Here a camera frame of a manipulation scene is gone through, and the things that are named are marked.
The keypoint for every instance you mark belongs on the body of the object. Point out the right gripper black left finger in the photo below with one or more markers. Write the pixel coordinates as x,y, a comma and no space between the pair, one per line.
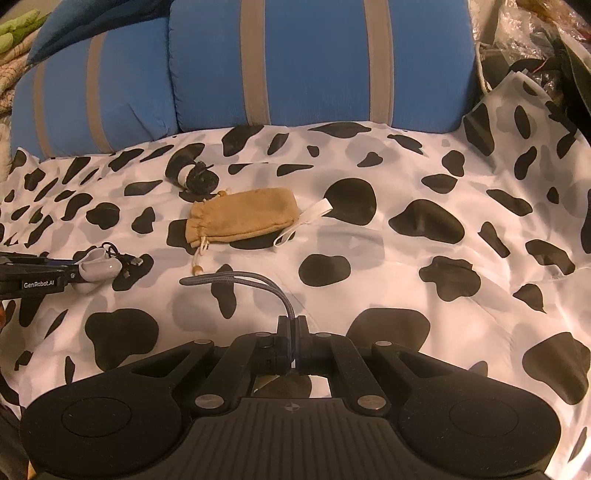
275,351

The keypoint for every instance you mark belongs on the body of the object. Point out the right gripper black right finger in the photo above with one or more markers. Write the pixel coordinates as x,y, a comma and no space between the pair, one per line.
311,351

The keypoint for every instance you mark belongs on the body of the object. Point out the white earbud case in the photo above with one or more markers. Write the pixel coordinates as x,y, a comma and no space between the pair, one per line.
98,265

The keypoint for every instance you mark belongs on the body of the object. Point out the tan drawstring pouch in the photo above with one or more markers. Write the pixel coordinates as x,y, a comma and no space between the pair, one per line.
228,218

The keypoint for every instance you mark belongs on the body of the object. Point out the black and white bundle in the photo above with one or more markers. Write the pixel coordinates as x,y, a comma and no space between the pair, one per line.
190,174

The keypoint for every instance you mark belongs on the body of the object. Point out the cow print blanket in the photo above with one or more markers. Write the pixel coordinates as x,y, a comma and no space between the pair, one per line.
472,247

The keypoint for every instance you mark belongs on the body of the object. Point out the blue striped cushion left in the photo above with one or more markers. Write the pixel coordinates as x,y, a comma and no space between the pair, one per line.
98,80

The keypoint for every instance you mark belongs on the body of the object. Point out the blue striped cushion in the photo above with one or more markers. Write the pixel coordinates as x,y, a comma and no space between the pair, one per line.
407,64
98,80

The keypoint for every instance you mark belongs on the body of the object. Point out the knitted beige blanket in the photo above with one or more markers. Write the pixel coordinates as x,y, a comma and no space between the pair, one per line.
11,72

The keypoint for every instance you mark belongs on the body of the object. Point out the green plush toy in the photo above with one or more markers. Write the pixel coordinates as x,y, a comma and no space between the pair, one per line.
14,31

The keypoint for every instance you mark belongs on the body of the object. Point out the blue striped cushion right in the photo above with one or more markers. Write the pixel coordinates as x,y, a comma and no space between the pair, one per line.
407,64

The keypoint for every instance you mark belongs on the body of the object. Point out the clutter pile plastic bags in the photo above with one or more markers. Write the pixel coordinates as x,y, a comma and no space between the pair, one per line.
547,40

